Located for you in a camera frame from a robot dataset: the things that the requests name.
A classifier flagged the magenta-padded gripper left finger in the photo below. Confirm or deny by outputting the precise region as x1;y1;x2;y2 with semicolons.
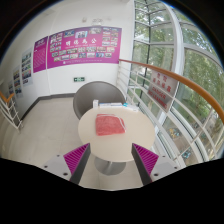
42;142;92;186

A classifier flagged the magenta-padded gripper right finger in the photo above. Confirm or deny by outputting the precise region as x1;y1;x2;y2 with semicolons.
130;142;183;186

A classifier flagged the pink towel with white trim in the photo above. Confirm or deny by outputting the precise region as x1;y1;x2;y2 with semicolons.
94;113;127;137

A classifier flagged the flat white box teal corner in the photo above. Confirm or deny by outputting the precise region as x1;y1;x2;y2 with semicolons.
122;102;140;112

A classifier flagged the grey round-backed chair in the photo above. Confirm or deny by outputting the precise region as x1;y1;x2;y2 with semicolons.
72;80;127;121

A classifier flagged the red-lettered warning sign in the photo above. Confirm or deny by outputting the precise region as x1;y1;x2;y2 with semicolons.
146;70;180;113

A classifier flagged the green exit sign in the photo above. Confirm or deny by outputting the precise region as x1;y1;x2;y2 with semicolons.
72;76;86;84

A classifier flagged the white stair railing orange handrail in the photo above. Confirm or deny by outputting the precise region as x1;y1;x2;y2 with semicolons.
0;90;24;131

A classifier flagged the white railing with orange handrail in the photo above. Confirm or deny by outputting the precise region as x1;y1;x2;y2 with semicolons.
116;58;224;168

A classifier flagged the small magenta text poster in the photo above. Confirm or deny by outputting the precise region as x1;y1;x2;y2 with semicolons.
32;35;50;74

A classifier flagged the large magenta photo poster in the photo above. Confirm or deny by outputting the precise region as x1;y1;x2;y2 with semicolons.
46;26;123;70

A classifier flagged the round table pedestal base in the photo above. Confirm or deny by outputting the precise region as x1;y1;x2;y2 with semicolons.
93;156;127;177

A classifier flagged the row of wall photo panels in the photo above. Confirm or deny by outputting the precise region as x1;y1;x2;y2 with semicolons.
6;47;35;98

